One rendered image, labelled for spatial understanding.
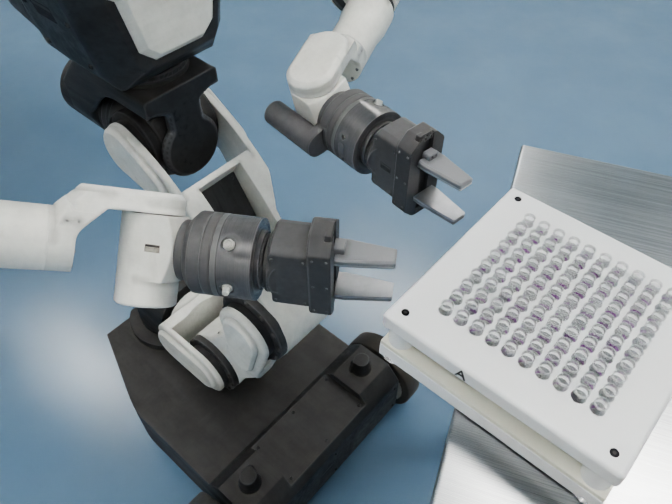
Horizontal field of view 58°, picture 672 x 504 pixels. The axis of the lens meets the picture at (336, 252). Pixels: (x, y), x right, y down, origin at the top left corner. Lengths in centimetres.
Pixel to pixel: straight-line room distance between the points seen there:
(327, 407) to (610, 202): 80
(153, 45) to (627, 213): 64
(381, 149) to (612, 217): 31
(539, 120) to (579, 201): 172
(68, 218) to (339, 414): 91
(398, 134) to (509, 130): 178
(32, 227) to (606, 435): 54
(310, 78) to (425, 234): 126
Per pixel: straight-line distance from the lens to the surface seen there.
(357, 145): 75
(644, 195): 91
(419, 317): 59
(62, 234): 63
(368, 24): 92
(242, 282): 61
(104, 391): 175
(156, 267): 64
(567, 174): 90
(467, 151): 234
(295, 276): 61
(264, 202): 98
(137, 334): 158
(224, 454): 140
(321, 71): 80
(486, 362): 58
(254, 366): 109
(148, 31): 81
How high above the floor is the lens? 144
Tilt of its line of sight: 48 degrees down
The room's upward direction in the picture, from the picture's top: straight up
